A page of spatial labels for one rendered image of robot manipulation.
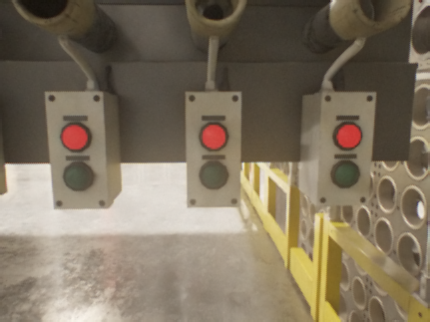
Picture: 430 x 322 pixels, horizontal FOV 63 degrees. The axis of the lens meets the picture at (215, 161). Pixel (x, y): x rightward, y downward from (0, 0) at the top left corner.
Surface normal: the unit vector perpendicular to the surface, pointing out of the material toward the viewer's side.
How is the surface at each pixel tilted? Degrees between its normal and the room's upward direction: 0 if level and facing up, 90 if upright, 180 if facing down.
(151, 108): 90
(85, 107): 90
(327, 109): 90
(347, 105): 90
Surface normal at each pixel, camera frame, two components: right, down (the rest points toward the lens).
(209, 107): 0.04, 0.15
